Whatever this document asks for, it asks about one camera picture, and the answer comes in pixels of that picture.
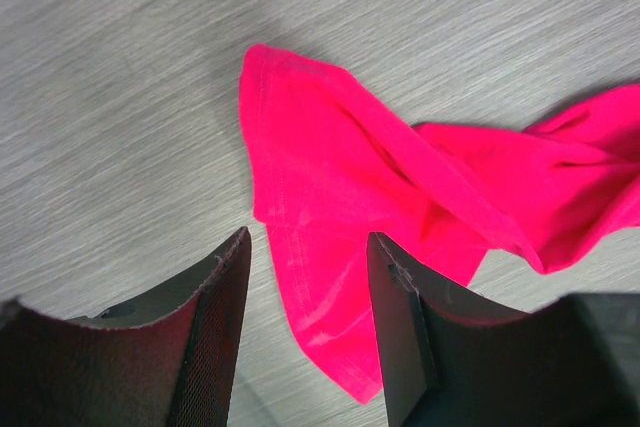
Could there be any red t shirt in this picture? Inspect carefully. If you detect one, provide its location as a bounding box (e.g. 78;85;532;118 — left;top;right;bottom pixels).
239;45;639;404

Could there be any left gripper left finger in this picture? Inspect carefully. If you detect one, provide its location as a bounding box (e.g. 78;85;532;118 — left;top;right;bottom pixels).
1;228;251;426

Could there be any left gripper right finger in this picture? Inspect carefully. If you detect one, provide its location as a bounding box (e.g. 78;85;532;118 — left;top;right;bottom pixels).
367;233;639;427

